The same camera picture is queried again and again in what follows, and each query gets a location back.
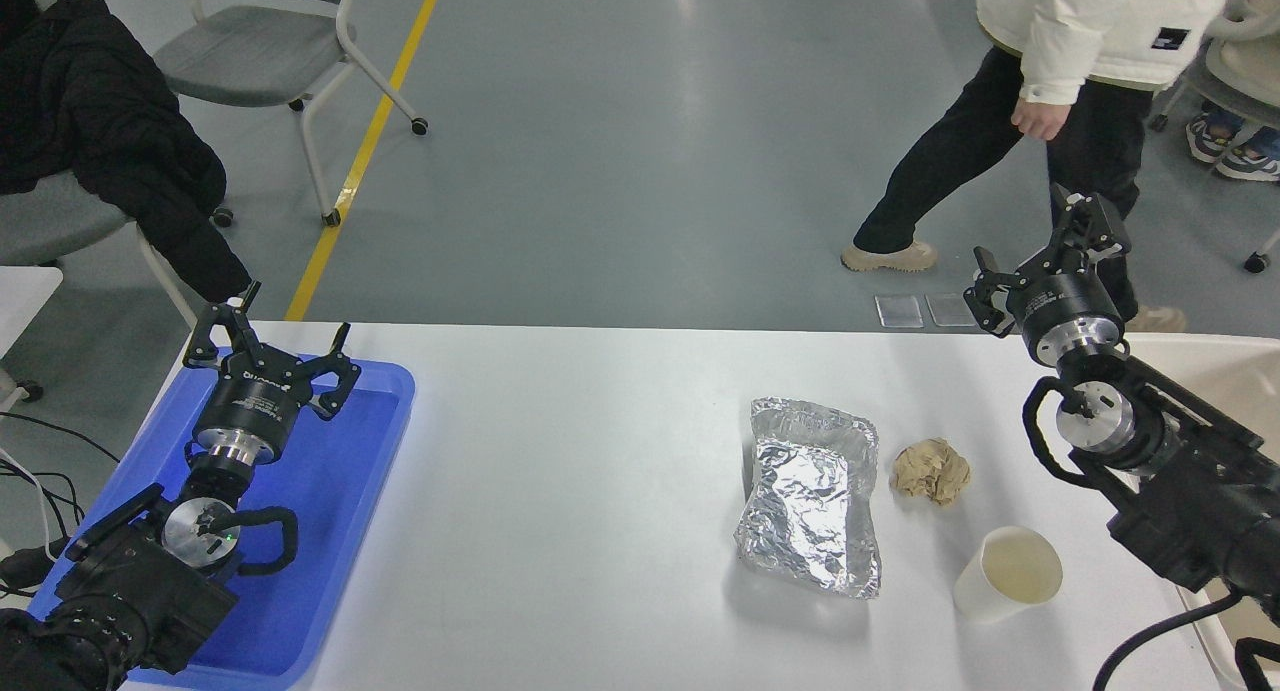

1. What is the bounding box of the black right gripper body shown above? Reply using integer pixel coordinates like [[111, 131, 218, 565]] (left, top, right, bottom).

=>
[[1008, 264, 1123, 342]]

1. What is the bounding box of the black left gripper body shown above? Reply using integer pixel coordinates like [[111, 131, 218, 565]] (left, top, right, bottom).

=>
[[197, 351, 314, 443]]

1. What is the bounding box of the white paper cup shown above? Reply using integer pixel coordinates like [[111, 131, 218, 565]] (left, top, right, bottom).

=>
[[952, 526, 1064, 624]]

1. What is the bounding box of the person's hand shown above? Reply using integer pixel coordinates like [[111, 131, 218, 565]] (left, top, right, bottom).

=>
[[1010, 97, 1073, 143]]

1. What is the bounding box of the blue plastic tray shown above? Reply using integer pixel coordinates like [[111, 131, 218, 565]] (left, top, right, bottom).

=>
[[28, 356, 416, 690]]

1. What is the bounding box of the person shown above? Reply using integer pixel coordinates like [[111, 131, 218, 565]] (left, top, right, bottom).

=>
[[1185, 0, 1280, 183], [840, 0, 1241, 334]]

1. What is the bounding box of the crumpled tan paper ball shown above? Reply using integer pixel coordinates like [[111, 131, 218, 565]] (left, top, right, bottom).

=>
[[889, 437, 972, 507]]

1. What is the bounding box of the large pale bin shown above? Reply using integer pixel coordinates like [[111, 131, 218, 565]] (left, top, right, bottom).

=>
[[1120, 333, 1280, 691]]

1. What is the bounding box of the grey wheeled office chair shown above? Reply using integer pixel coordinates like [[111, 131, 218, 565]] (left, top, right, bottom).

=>
[[155, 0, 431, 228], [0, 171, 236, 332]]

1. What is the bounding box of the small white side table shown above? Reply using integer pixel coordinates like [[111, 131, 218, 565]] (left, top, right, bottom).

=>
[[0, 266, 64, 364]]

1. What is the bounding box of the crumpled silver foil tray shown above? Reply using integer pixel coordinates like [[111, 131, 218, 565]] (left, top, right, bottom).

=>
[[733, 397, 883, 600]]

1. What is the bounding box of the black padded jacket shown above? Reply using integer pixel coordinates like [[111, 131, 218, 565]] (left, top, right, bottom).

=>
[[0, 0, 253, 304]]

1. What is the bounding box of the black power plug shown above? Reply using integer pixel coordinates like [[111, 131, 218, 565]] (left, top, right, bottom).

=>
[[0, 539, 71, 594]]

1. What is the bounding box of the white cable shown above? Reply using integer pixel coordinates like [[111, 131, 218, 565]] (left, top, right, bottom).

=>
[[0, 446, 63, 564]]

